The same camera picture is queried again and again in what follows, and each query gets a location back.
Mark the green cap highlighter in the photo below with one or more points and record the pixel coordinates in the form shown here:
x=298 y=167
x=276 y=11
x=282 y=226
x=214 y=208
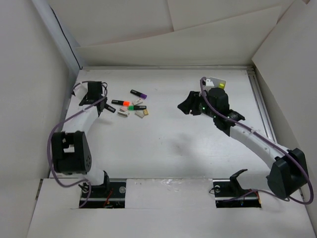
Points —
x=137 y=108

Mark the pink white stapler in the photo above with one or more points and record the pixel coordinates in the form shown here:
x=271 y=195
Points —
x=123 y=112

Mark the orange cap highlighter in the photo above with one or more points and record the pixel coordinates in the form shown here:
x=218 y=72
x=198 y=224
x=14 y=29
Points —
x=121 y=103

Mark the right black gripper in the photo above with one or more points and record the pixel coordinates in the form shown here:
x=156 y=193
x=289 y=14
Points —
x=190 y=103

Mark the purple cap highlighter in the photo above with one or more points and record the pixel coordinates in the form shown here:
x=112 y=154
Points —
x=139 y=94

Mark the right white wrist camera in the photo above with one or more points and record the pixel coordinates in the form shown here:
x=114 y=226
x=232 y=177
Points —
x=208 y=83

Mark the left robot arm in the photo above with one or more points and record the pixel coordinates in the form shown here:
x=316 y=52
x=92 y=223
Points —
x=68 y=149

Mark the blue cap highlighter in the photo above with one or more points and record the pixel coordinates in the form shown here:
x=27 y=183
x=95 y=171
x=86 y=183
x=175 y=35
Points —
x=109 y=108

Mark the white divided container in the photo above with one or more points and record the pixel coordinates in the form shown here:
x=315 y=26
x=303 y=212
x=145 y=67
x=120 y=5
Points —
x=217 y=81

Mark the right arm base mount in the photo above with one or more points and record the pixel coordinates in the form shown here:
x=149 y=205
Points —
x=228 y=193

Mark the white grey eraser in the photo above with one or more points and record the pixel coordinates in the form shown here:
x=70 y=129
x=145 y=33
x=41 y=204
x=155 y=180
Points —
x=140 y=114

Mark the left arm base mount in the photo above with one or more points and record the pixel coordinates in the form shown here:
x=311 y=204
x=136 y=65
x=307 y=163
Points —
x=109 y=195

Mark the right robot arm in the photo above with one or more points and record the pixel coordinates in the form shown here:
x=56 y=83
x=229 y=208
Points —
x=288 y=168

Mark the white staples box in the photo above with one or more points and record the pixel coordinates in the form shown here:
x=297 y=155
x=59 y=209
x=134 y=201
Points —
x=137 y=102

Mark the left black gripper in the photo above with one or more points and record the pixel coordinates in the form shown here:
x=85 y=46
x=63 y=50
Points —
x=85 y=98

